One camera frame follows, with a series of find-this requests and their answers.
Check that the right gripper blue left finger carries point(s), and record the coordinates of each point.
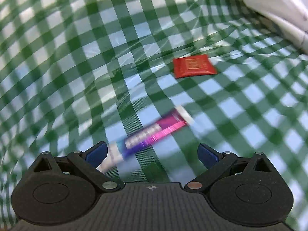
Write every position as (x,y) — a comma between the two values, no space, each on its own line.
(96,154)

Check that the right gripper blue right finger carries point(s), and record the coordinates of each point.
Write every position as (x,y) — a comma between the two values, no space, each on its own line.
(207,155)

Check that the white purple pink bar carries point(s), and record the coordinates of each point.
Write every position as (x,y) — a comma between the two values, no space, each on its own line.
(118,151)

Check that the red square sachet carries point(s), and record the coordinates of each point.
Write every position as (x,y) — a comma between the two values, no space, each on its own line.
(197,65)

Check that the green checkered sofa cover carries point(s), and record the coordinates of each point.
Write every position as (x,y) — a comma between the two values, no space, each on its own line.
(77,72)

